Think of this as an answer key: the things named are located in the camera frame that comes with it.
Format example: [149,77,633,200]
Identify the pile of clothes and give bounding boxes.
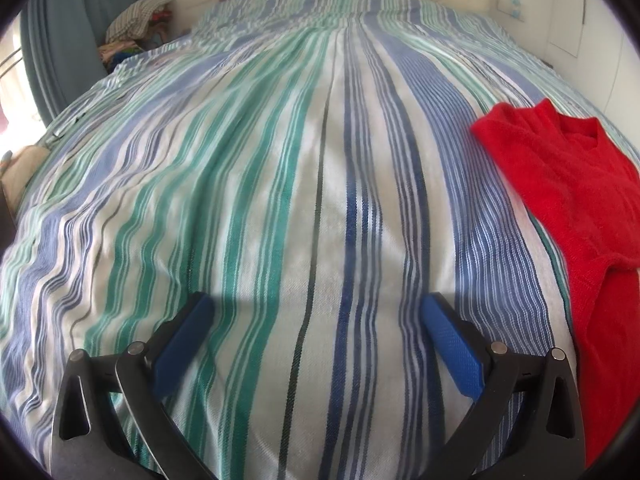
[99,0,174,74]

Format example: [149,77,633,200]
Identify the red knit sweater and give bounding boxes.
[471,100,639,463]

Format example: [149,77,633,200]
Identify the wall socket with blue plugs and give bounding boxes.
[496,0,525,23]

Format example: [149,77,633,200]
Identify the teal curtain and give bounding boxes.
[20,0,138,125]

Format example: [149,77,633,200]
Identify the striped blue green bedspread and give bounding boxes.
[0,0,640,480]

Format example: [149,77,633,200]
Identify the white wardrobe doors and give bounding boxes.
[546,0,639,141]

